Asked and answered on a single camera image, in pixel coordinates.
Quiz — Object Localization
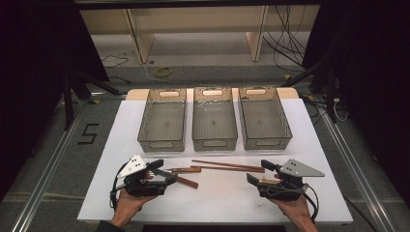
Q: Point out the light wooden shelf unit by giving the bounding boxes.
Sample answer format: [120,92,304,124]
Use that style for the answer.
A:
[78,4,322,65]

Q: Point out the transparent grey plastic bin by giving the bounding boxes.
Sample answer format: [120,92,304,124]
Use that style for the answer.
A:
[191,86,239,153]
[137,88,188,153]
[237,86,294,152]

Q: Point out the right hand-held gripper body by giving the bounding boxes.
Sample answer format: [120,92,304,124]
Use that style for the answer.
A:
[256,158,326,203]

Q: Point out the yellow tape roll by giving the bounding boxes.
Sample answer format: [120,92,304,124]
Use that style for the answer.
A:
[154,66,173,78]

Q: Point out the bundle of black floor cables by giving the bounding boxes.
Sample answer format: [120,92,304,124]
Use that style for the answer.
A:
[261,4,308,74]

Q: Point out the brown wooden chopstick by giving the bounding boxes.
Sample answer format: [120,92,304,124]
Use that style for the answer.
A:
[190,159,266,170]
[190,164,266,174]

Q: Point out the black metal stand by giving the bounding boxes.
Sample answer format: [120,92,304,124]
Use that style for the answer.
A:
[279,57,340,124]
[62,68,129,131]

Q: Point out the person's right hand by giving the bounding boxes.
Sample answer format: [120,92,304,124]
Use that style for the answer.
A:
[268,193,317,227]

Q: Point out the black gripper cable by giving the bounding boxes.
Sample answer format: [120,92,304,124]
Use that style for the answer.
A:
[109,162,130,211]
[301,184,320,224]

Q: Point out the aluminium floor rail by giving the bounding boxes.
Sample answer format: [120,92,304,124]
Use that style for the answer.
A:
[316,96,398,232]
[10,99,87,232]

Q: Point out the dark curtain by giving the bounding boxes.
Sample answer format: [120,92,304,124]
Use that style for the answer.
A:
[0,0,111,202]
[302,0,410,209]

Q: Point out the person's left hand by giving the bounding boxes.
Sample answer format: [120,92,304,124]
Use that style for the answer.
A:
[110,188,158,229]

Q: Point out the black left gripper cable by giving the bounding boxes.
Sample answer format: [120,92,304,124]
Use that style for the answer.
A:
[109,162,130,211]

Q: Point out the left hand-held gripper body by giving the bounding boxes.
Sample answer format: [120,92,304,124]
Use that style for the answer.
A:
[116,154,169,198]

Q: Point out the wooden-handled utensil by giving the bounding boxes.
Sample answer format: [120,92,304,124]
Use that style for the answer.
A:
[175,176,199,189]

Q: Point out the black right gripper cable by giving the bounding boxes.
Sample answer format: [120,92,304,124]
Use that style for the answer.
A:
[301,184,320,224]

